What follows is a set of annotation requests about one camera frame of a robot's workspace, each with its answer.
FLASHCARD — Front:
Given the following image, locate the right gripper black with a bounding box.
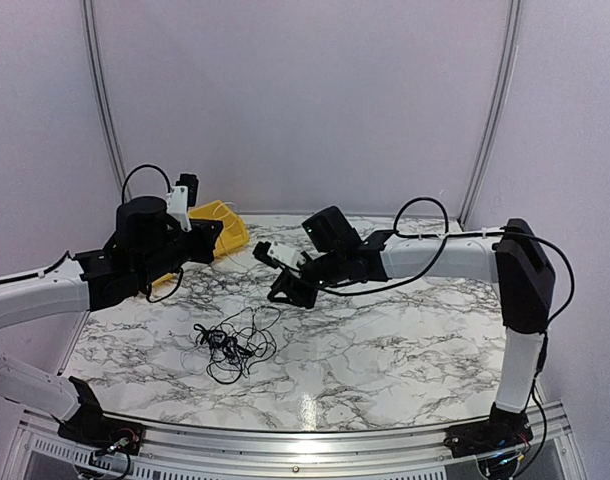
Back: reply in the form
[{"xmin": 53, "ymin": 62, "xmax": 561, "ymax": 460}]
[{"xmin": 268, "ymin": 248, "xmax": 348, "ymax": 309}]

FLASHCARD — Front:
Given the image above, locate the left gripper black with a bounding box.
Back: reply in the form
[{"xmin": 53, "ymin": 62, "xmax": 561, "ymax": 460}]
[{"xmin": 136, "ymin": 218, "xmax": 222, "ymax": 286}]

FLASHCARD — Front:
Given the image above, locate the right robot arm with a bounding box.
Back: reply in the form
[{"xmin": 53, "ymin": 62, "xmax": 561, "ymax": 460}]
[{"xmin": 253, "ymin": 206, "xmax": 556, "ymax": 448}]

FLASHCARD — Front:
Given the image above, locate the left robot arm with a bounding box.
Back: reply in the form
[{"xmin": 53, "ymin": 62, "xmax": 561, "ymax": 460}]
[{"xmin": 0, "ymin": 196, "xmax": 223, "ymax": 445}]

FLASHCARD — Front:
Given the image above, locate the yellow bin far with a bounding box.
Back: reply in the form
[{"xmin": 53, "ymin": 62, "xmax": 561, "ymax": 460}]
[{"xmin": 189, "ymin": 200, "xmax": 250, "ymax": 258}]

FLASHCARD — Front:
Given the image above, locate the yellow bin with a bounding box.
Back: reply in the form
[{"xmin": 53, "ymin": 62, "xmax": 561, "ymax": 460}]
[
  {"xmin": 152, "ymin": 273, "xmax": 176, "ymax": 289},
  {"xmin": 189, "ymin": 200, "xmax": 250, "ymax": 258}
]

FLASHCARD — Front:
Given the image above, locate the yellow bin near left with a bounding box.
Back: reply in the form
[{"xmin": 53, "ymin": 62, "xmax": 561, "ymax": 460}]
[{"xmin": 152, "ymin": 273, "xmax": 176, "ymax": 289}]

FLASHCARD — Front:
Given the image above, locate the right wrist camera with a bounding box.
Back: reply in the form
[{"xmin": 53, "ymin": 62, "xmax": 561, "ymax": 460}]
[{"xmin": 252, "ymin": 241, "xmax": 306, "ymax": 271}]

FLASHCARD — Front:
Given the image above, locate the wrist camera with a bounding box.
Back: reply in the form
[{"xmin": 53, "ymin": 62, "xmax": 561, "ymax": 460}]
[
  {"xmin": 252, "ymin": 241, "xmax": 306, "ymax": 271},
  {"xmin": 165, "ymin": 173, "xmax": 200, "ymax": 232}
]

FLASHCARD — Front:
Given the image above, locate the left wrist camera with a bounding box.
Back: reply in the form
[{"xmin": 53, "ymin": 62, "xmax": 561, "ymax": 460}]
[{"xmin": 165, "ymin": 173, "xmax": 200, "ymax": 232}]

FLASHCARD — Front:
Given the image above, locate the black tangled cable bundle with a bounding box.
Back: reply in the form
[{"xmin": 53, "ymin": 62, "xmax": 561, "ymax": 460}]
[{"xmin": 192, "ymin": 305, "xmax": 284, "ymax": 385}]

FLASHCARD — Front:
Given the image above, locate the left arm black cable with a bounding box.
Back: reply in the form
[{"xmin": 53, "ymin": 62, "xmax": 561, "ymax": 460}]
[{"xmin": 122, "ymin": 164, "xmax": 186, "ymax": 304}]

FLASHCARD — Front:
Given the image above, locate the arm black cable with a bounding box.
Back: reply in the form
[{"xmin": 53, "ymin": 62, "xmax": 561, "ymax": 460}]
[
  {"xmin": 314, "ymin": 197, "xmax": 576, "ymax": 336},
  {"xmin": 122, "ymin": 164, "xmax": 186, "ymax": 304}
]

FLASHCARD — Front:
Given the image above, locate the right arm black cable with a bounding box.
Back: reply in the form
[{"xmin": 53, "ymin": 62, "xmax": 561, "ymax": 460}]
[{"xmin": 314, "ymin": 197, "xmax": 576, "ymax": 336}]

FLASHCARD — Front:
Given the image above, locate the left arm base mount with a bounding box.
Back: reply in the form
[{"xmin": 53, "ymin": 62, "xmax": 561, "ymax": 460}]
[{"xmin": 58, "ymin": 408, "xmax": 144, "ymax": 455}]

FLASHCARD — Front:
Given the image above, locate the left corner aluminium post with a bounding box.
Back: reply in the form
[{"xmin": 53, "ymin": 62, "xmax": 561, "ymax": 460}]
[{"xmin": 80, "ymin": 0, "xmax": 127, "ymax": 190}]

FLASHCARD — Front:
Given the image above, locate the corner aluminium post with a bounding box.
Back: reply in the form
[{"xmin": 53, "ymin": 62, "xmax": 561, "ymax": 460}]
[
  {"xmin": 457, "ymin": 0, "xmax": 524, "ymax": 227},
  {"xmin": 80, "ymin": 0, "xmax": 127, "ymax": 190}
]

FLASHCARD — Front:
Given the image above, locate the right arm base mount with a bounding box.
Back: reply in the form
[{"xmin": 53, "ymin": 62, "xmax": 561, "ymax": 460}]
[{"xmin": 443, "ymin": 407, "xmax": 533, "ymax": 458}]

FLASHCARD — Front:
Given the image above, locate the aluminium front rail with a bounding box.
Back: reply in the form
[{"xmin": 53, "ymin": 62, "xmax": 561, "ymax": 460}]
[{"xmin": 1, "ymin": 402, "xmax": 587, "ymax": 479}]

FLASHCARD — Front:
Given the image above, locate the right corner aluminium post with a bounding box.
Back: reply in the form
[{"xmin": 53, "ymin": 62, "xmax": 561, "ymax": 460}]
[{"xmin": 457, "ymin": 0, "xmax": 524, "ymax": 227}]

